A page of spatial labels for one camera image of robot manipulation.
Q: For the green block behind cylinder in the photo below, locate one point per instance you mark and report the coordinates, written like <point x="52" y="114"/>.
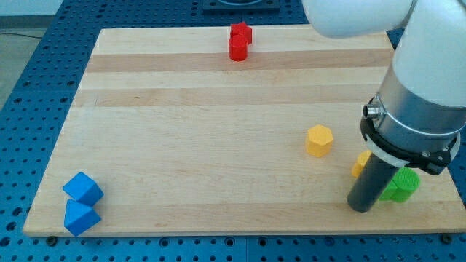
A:
<point x="388" y="192"/>

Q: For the red star block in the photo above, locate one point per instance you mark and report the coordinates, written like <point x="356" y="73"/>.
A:
<point x="242" y="29"/>

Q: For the black flange mount ring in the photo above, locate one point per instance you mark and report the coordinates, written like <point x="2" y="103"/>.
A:
<point x="401" y="146"/>

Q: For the blue cube block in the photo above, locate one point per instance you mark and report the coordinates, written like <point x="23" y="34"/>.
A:
<point x="83" y="189"/>

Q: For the yellow hexagon block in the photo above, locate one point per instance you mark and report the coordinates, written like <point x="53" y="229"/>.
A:
<point x="319" y="140"/>

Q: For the red cylinder block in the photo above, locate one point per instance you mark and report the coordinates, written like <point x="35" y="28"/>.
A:
<point x="238" y="48"/>

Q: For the light wooden board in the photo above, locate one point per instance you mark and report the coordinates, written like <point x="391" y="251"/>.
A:
<point x="185" y="141"/>

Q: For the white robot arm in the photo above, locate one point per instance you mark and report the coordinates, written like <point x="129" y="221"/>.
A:
<point x="416" y="117"/>

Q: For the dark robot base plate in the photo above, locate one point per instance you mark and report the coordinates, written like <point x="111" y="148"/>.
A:
<point x="239" y="5"/>

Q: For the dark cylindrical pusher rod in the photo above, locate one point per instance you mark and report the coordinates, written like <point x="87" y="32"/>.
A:
<point x="369" y="186"/>

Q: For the yellow block behind rod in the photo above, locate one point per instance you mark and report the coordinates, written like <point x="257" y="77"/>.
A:
<point x="360" y="163"/>

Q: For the blue triangle block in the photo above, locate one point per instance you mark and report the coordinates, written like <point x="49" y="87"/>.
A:
<point x="79" y="217"/>

